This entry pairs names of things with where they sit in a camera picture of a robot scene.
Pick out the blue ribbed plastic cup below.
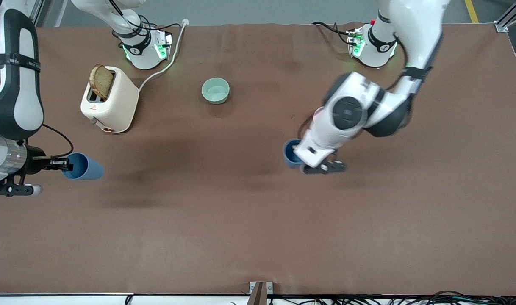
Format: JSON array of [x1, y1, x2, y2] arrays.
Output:
[[62, 152, 105, 181], [283, 139, 305, 169]]

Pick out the cream white toaster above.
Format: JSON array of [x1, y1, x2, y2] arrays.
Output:
[[80, 66, 140, 134]]

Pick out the brown bread slice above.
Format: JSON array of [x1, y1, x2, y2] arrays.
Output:
[[89, 64, 115, 101]]

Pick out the base electronics box green light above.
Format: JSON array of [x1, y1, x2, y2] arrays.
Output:
[[154, 29, 174, 61], [347, 26, 366, 58]]

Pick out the mint green bowl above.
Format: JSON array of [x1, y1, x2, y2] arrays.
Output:
[[201, 77, 230, 105]]

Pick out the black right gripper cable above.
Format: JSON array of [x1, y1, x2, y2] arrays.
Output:
[[41, 124, 75, 158]]

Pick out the white toaster power cable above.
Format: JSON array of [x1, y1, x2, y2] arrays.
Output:
[[138, 19, 189, 92]]

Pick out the aluminium frame profile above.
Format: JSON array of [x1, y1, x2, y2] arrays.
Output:
[[27, 0, 47, 27], [494, 0, 516, 33]]

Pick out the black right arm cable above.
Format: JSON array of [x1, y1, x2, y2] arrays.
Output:
[[109, 0, 180, 43]]

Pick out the metal table edge bracket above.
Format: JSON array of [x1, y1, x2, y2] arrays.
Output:
[[249, 281, 274, 305]]

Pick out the black base cable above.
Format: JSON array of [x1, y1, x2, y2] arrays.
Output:
[[312, 21, 352, 46]]

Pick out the tangled black cables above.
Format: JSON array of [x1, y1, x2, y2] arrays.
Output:
[[230, 290, 516, 305]]

